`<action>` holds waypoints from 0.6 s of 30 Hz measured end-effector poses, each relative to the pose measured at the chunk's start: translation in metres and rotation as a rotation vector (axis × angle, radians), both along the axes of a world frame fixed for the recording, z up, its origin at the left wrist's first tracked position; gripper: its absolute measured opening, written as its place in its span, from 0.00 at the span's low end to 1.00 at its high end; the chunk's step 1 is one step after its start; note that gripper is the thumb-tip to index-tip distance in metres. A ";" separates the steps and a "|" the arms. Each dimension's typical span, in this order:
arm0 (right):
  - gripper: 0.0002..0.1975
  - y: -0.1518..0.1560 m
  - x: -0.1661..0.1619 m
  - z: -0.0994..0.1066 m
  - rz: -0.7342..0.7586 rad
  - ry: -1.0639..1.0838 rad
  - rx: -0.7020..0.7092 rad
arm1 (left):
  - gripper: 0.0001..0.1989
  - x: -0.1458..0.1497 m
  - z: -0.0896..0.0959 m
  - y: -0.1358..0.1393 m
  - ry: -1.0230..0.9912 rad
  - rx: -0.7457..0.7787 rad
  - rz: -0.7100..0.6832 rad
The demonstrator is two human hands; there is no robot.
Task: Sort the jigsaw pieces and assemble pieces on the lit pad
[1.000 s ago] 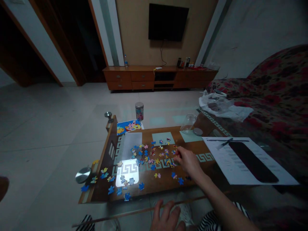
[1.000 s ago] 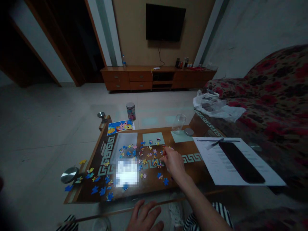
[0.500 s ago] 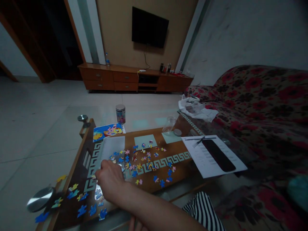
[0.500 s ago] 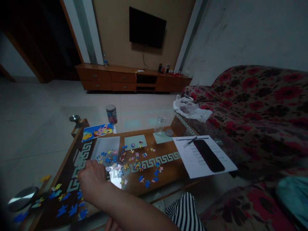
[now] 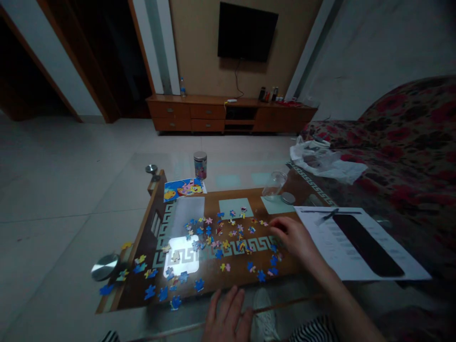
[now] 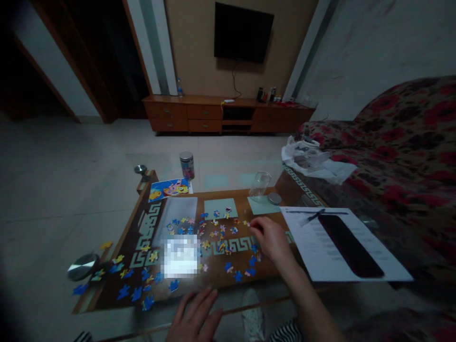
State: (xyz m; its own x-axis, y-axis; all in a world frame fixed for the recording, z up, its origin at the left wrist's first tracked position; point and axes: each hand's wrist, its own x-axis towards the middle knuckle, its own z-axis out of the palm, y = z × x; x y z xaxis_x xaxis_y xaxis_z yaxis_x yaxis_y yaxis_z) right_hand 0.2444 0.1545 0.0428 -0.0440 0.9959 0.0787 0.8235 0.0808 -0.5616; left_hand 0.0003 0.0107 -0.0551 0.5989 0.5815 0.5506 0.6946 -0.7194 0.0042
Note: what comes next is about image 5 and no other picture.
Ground white plastic bag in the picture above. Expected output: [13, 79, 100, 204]
[289, 136, 368, 186]

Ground wooden television cabinet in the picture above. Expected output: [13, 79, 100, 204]
[145, 93, 319, 136]

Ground person's right hand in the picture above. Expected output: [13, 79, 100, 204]
[269, 216, 317, 261]

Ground black wall television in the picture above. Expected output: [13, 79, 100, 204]
[217, 1, 280, 63]

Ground clear plastic cup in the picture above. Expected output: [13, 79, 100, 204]
[261, 171, 289, 200]

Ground wooden door frame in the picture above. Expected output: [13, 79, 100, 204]
[0, 0, 157, 124]

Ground cartoon picture card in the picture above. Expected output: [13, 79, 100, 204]
[163, 178, 208, 203]

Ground wooden coffee table with glass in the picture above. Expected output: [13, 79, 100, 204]
[94, 153, 434, 315]

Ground black television cable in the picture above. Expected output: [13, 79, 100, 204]
[233, 59, 245, 100]

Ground person's right fingers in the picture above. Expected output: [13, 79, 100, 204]
[269, 216, 291, 247]

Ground flat black phone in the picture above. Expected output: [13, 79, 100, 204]
[332, 213, 406, 278]

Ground person's foot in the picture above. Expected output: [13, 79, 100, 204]
[252, 286, 281, 342]

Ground printed jar with metal lid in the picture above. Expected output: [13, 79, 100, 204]
[193, 151, 209, 180]

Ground person's legs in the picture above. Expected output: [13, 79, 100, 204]
[99, 314, 341, 342]

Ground red floral sofa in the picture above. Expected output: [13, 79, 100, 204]
[298, 75, 456, 342]

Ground person's left fingers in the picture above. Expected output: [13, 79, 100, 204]
[208, 285, 247, 318]

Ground white printed paper sheet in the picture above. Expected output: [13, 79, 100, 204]
[293, 205, 433, 283]

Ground pile of colourful puzzle pieces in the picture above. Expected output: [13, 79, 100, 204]
[99, 208, 285, 311]

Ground person's left hand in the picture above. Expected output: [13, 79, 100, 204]
[202, 285, 256, 342]

